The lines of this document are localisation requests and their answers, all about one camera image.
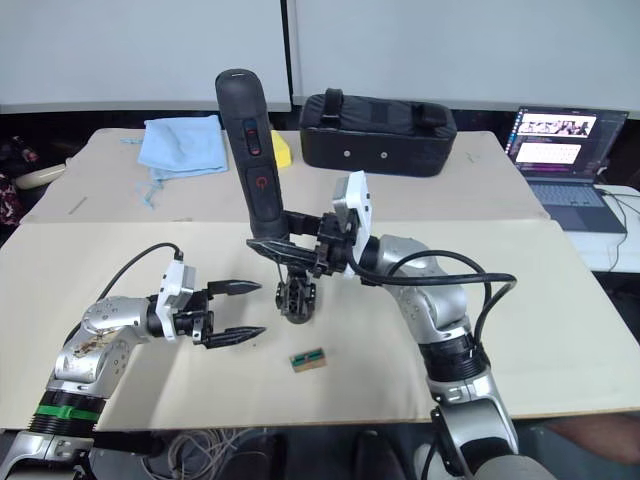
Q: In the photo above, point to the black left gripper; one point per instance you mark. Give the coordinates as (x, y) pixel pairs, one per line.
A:
(197, 312)

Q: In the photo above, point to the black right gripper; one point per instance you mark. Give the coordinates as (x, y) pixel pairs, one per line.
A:
(334, 245)

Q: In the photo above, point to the black gripper body workpiece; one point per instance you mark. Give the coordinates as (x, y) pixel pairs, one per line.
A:
(296, 300)

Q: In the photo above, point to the black electric screwdriver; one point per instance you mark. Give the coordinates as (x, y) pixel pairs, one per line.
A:
(250, 150)

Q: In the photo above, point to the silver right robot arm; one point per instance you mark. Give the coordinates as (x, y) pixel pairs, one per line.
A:
(440, 310)

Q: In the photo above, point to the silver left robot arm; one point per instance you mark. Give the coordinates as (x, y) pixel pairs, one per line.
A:
(100, 345)

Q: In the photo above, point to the small green screw box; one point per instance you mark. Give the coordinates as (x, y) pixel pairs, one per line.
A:
(308, 360)

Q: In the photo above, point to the yellow sponge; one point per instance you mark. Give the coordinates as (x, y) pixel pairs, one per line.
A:
(282, 150)

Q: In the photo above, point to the black fabric carrying case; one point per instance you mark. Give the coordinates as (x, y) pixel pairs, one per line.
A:
(375, 135)

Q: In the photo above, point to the red floral fabric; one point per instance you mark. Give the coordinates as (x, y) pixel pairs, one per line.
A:
(7, 197)

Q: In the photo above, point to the open grey laptop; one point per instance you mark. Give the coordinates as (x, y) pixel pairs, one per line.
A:
(560, 150)

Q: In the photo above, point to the white side table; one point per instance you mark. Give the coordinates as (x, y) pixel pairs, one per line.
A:
(605, 245)

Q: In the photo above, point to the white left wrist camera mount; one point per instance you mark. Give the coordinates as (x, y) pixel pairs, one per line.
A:
(172, 290)

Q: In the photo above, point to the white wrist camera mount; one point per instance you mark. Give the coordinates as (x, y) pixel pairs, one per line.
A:
(172, 290)
(359, 200)

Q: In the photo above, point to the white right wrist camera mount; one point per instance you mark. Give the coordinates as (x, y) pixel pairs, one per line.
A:
(359, 200)

